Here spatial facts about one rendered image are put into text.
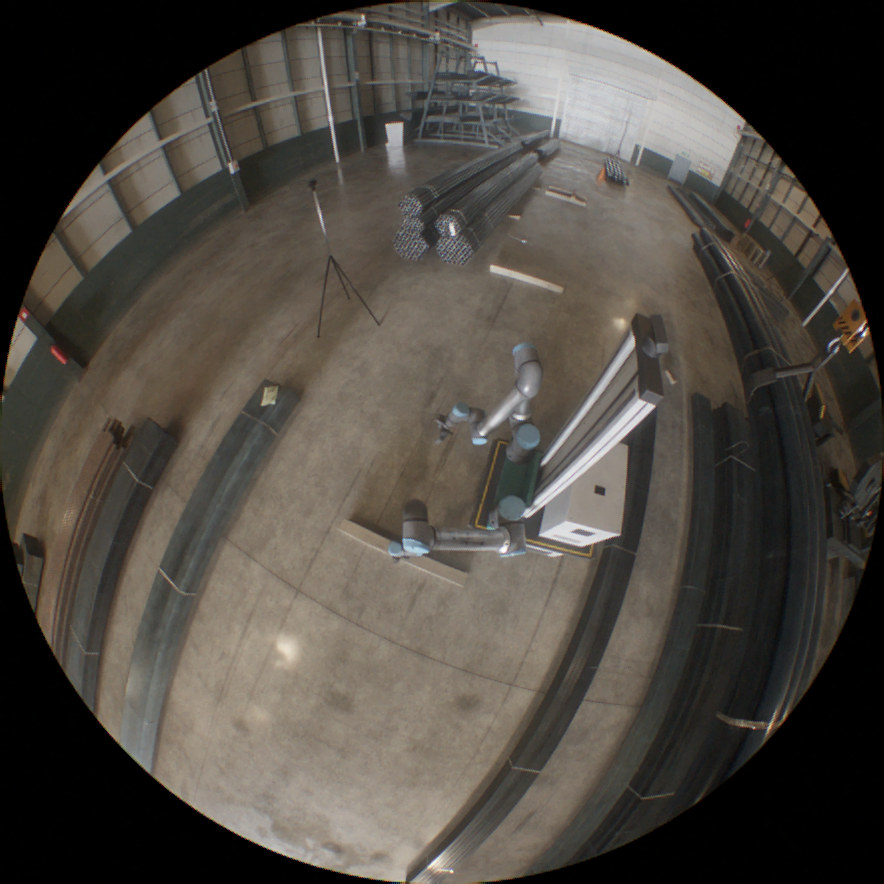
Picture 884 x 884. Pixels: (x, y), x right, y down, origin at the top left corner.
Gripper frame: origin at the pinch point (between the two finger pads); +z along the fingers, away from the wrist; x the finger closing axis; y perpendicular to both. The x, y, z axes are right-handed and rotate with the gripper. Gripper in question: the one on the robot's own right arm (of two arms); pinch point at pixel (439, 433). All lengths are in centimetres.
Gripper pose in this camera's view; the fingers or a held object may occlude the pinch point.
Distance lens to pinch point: 208.7
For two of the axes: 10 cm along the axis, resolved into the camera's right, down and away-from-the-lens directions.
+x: 1.5, -8.4, 5.3
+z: -4.2, 4.3, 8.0
